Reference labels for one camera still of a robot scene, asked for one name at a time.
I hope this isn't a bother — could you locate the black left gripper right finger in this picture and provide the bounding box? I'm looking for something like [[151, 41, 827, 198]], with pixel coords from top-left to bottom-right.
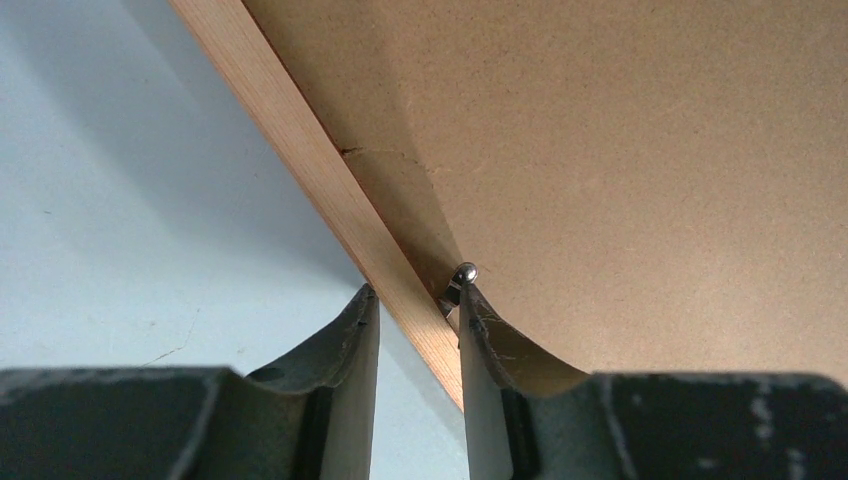
[[459, 285, 847, 479]]

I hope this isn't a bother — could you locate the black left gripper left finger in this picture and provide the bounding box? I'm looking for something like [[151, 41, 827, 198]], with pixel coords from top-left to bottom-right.
[[1, 285, 380, 479]]

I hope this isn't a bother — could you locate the metal turn clip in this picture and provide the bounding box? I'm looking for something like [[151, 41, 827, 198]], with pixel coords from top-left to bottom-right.
[[436, 262, 479, 319]]

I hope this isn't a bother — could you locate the brown fibreboard backing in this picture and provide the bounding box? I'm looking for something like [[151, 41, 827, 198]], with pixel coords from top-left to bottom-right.
[[248, 1, 847, 381]]

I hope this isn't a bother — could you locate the wooden picture frame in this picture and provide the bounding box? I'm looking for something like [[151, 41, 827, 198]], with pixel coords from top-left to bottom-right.
[[171, 1, 463, 406]]

